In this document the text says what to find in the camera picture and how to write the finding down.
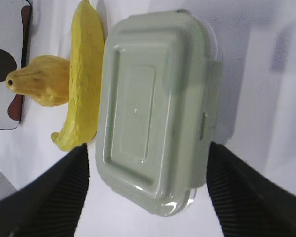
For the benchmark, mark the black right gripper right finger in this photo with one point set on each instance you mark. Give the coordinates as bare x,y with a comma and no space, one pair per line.
246,203

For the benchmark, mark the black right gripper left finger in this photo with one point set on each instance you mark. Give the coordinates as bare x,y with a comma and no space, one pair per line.
51,205

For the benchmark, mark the yellow pear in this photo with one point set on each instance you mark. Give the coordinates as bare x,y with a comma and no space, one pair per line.
45,79

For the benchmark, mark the green lidded glass container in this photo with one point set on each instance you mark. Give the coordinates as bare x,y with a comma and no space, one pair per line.
158,109

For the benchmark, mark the yellow banana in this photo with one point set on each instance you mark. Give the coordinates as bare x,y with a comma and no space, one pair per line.
86,63

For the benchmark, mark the navy insulated lunch bag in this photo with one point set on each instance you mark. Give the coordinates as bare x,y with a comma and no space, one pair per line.
15,17

